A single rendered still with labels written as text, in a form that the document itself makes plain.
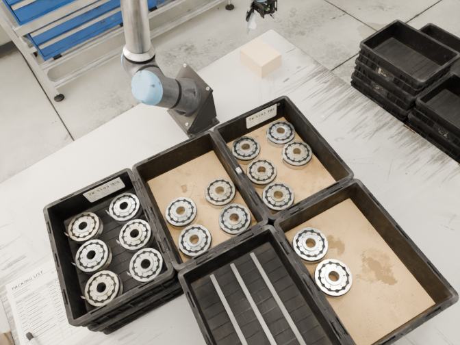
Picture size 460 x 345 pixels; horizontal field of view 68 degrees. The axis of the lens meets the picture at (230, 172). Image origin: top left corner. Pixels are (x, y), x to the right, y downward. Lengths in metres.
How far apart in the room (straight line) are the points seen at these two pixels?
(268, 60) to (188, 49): 1.47
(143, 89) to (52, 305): 0.80
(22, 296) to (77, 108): 1.76
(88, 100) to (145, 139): 1.42
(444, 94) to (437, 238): 1.07
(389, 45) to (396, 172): 1.01
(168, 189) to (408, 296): 0.80
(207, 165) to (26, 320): 0.79
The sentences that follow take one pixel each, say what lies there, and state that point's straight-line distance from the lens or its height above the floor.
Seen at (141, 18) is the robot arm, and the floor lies 1.18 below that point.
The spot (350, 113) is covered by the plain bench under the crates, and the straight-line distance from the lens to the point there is 1.55.
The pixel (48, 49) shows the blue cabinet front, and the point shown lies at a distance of 2.84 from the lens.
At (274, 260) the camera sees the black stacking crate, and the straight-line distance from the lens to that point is 1.06.
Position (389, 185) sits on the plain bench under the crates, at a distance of 1.38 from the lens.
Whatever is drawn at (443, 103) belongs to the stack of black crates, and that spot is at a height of 0.38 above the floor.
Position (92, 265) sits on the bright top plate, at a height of 0.86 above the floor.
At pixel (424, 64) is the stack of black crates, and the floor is 0.49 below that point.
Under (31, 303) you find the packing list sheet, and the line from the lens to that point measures 1.41.
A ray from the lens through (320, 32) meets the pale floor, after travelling 3.10.
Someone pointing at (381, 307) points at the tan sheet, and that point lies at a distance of 1.08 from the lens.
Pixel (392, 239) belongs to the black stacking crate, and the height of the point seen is 0.87.
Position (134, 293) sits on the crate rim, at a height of 0.93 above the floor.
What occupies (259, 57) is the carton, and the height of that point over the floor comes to 0.78.
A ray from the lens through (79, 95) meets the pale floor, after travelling 2.99.
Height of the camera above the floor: 1.85
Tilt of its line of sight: 58 degrees down
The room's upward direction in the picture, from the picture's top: 11 degrees counter-clockwise
